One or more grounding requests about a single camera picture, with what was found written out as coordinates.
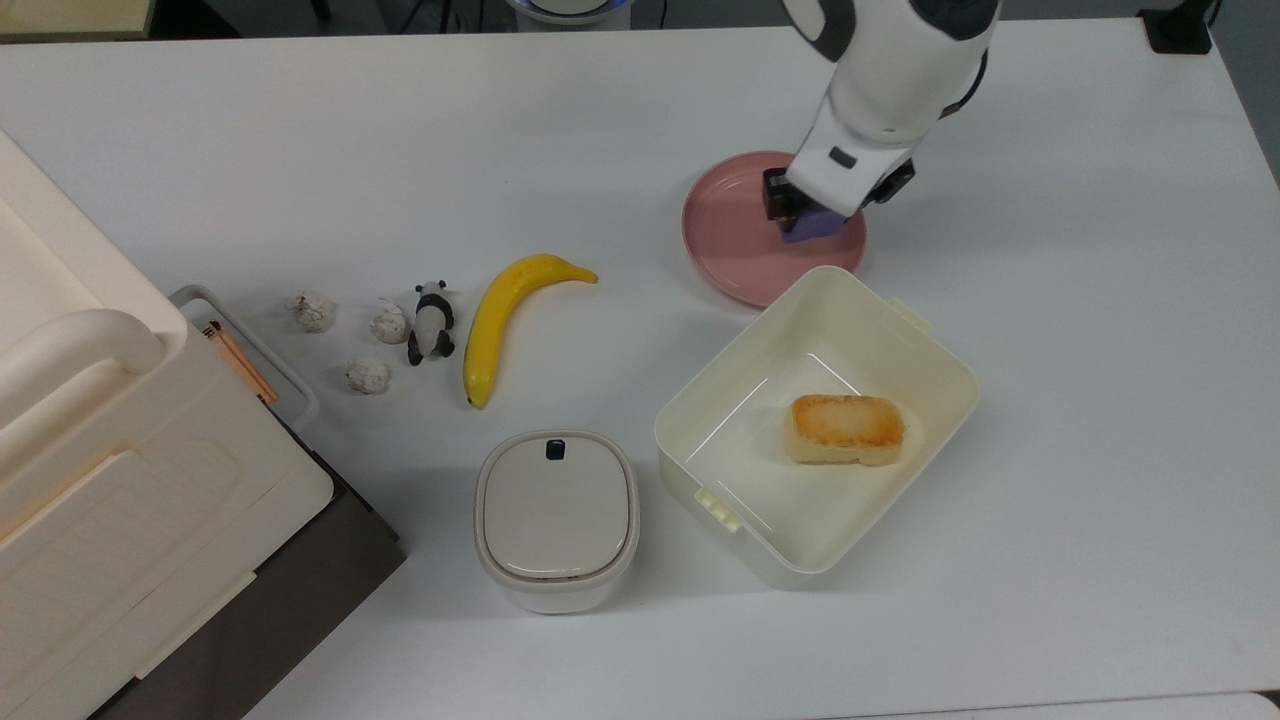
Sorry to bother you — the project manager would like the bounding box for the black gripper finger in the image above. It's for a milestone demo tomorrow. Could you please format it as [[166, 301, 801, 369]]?
[[763, 167, 807, 224]]

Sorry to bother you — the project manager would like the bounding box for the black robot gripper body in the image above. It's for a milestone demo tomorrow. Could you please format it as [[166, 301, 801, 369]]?
[[862, 157, 917, 207]]

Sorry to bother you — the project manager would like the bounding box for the purple foam cube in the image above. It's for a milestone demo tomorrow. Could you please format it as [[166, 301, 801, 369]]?
[[779, 204, 847, 245]]

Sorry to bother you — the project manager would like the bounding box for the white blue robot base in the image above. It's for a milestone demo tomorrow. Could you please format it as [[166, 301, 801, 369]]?
[[505, 0, 633, 27]]

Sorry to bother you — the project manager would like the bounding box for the pink round plate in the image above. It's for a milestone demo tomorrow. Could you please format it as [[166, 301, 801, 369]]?
[[682, 151, 868, 309]]

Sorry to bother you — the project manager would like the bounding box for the toasted bread loaf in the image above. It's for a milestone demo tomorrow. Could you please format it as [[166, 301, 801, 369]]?
[[785, 393, 907, 468]]

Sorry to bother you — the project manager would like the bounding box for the cream open plastic box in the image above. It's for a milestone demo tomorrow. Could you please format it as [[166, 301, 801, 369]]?
[[654, 265, 981, 590]]

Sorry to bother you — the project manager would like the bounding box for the yellow banana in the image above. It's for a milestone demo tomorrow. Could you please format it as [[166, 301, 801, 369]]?
[[462, 253, 599, 409]]

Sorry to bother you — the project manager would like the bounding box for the black table clamp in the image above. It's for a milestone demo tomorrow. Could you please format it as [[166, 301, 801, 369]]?
[[1137, 0, 1223, 55]]

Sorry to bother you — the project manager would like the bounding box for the black and white panda figure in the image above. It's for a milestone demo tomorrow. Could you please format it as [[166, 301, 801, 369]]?
[[406, 280, 457, 367]]

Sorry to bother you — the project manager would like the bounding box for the small white lidded bin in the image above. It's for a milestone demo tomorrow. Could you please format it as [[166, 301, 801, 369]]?
[[473, 429, 642, 615]]

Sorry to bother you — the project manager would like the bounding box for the orange pencil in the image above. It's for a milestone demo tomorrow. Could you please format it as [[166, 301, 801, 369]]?
[[202, 320, 280, 407]]

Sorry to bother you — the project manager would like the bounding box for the dark brown base tray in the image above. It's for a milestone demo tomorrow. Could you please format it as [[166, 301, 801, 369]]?
[[88, 448, 409, 720]]

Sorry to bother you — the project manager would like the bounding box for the wooden board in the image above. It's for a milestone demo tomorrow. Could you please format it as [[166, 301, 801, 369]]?
[[0, 0, 156, 43]]

